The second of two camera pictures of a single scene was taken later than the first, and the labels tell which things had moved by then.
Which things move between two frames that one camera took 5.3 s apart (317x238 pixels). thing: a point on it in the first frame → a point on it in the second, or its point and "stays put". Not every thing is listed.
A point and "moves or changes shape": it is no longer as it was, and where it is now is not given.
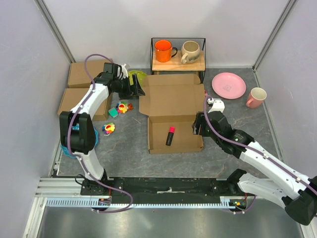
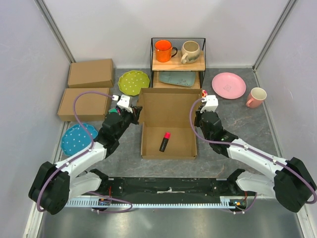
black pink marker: x=172 y=130 → x=165 y=141
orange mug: x=164 y=50 stays put
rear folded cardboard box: x=79 y=77 stays put
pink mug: x=255 y=97 stays put
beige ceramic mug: x=190 y=51 stays put
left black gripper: x=135 y=90 → x=136 y=112
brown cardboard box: x=171 y=102 moves or changes shape
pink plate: x=229 y=86 stays put
